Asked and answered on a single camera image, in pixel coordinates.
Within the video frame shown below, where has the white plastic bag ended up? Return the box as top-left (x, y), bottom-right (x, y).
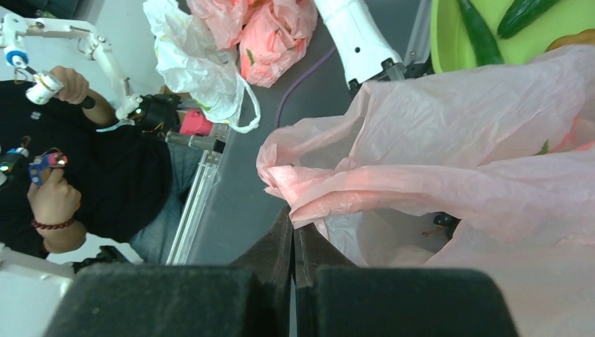
top-left (142, 1), bottom-right (261, 133)

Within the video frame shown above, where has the seated operator in black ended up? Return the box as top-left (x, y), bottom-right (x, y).
top-left (1, 66), bottom-right (201, 264)

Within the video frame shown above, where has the brown potato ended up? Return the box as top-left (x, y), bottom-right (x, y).
top-left (545, 28), bottom-right (595, 52)

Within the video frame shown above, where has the green chili pepper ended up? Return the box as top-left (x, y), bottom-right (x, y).
top-left (457, 0), bottom-right (504, 67)

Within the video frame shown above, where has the dark grape bunch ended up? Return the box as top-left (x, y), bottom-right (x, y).
top-left (433, 212), bottom-right (460, 227)

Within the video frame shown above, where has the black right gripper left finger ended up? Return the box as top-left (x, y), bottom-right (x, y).
top-left (230, 206), bottom-right (293, 336)

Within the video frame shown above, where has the green cucumber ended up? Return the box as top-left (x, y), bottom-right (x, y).
top-left (496, 0), bottom-right (559, 39)

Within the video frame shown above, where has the pink plastic grocery bag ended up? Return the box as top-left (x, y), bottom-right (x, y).
top-left (256, 44), bottom-right (594, 336)

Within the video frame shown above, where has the green vegetable tray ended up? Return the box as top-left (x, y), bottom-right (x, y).
top-left (429, 0), bottom-right (595, 74)

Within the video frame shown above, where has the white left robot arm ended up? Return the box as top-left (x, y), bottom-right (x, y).
top-left (314, 0), bottom-right (406, 96)

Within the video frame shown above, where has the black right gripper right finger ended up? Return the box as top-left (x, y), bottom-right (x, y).
top-left (293, 224), bottom-right (356, 336)

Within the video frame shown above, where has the crumpled pink bag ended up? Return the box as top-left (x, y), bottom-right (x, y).
top-left (187, 0), bottom-right (319, 88)

